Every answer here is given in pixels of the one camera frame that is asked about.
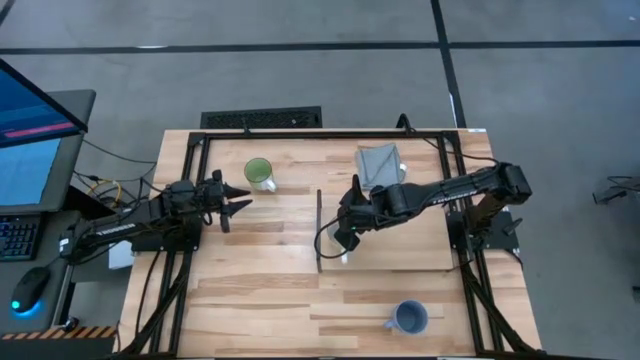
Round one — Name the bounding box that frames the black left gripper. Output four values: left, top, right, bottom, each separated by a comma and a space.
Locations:
199, 170, 254, 235

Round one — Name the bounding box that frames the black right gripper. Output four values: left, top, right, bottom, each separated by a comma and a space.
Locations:
333, 174, 384, 253

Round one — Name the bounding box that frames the tall pale yellow-green mug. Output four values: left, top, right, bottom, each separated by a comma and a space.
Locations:
325, 222, 352, 265

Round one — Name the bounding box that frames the ribbed green white mug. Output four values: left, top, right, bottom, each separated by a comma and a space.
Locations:
243, 157, 277, 194

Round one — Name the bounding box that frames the blue-grey mug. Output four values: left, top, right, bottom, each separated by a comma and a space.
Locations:
383, 298, 430, 335

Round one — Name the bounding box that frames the wooden shelf board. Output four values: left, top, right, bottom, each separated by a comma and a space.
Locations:
321, 206, 455, 273

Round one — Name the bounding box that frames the folded grey cloth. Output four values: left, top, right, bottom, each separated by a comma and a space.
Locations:
353, 143, 407, 190

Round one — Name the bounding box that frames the black perforated floor panel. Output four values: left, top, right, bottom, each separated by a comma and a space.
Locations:
199, 105, 324, 130

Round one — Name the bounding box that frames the white power adapter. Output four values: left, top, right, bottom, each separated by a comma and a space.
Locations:
107, 244, 135, 271

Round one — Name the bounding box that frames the grey desk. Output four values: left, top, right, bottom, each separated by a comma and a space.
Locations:
0, 209, 84, 334

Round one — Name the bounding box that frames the grey-framed computer monitor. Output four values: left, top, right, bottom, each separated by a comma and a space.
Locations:
0, 89, 97, 216

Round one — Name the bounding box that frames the black keyboard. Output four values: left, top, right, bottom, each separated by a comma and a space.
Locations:
0, 214, 41, 262

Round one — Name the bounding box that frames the black computer mouse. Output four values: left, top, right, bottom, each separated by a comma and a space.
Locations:
10, 266, 51, 315

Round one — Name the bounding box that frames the black-framed computer monitor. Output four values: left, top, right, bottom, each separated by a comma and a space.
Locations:
0, 58, 89, 149

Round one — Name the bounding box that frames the black hazard-striped box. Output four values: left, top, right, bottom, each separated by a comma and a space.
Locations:
0, 325, 119, 360

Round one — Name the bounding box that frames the black camera cable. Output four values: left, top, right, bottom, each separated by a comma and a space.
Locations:
313, 217, 349, 260

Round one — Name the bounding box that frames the yellow cable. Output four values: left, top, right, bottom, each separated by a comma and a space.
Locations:
87, 179, 124, 209

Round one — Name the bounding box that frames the black floor cable heap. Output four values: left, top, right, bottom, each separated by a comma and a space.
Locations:
592, 174, 640, 206

